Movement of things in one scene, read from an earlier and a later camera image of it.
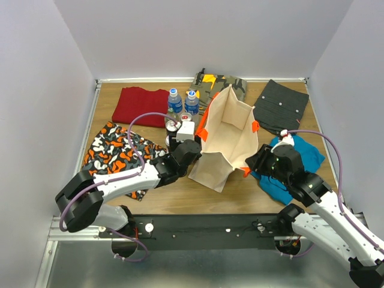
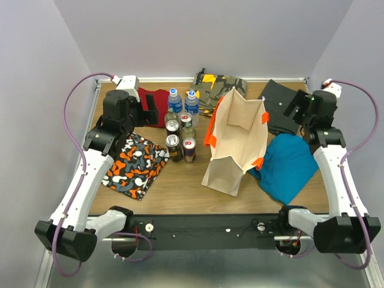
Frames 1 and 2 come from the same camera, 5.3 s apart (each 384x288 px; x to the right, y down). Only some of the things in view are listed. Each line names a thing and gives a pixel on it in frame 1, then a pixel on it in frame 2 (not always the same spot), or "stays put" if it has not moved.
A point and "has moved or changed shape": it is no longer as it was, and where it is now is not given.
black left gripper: [198, 156] → [147, 117]
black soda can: [171, 128] stays put
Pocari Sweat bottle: [174, 101] stays put
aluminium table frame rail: [53, 234] stays put
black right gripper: [259, 159] → [302, 99]
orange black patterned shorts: [113, 152] stays put
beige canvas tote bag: [229, 134] has moved or changed shape
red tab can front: [186, 117] stays put
